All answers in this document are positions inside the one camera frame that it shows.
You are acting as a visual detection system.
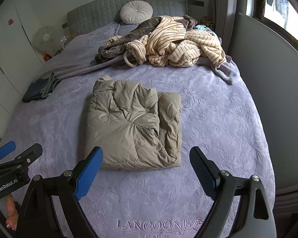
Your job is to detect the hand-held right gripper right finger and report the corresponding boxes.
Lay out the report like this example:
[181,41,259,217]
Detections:
[189,146,276,238]

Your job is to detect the white wardrobe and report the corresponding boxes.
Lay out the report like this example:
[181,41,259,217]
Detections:
[0,5,45,139]

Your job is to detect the grey quilted headboard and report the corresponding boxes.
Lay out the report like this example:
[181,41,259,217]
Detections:
[62,0,204,35]

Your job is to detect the window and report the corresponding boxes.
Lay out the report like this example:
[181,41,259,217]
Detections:
[253,0,298,45]

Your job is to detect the folded dark green clothes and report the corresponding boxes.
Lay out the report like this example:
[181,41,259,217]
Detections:
[22,72,61,103]

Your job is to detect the lavender bed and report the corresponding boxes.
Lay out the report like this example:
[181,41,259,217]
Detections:
[0,21,276,238]

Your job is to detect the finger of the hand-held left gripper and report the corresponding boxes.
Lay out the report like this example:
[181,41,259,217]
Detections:
[0,143,43,179]
[0,141,16,165]

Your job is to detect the lavender bed pillow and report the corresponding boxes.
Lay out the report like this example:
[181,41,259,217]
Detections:
[115,22,141,34]

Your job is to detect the round white pillow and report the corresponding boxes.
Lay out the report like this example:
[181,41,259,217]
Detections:
[120,1,154,25]

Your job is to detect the cream striped fleece robe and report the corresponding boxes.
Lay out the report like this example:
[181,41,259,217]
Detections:
[124,16,227,68]

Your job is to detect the white standing fan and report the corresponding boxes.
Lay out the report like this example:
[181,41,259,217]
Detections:
[35,25,56,53]

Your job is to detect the beige puffer jacket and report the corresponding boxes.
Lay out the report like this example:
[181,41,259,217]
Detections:
[86,76,182,171]

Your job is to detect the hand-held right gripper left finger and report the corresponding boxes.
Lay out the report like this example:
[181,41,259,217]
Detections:
[17,146,104,238]

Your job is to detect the person's left hand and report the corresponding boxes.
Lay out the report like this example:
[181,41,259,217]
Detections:
[0,194,17,230]

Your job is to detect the brown fleece robe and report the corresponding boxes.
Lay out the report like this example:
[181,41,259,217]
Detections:
[94,15,198,63]

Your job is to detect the grey garment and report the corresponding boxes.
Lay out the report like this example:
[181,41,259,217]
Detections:
[212,59,240,85]

